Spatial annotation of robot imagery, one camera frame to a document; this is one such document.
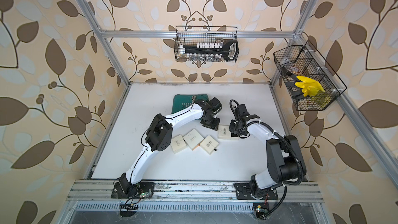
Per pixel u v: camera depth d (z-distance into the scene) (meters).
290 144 0.45
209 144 0.87
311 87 0.68
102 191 0.76
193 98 1.04
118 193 0.73
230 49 0.83
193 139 0.89
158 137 0.59
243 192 0.74
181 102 1.03
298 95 0.64
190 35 0.91
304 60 0.80
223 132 0.91
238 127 0.67
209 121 0.82
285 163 0.44
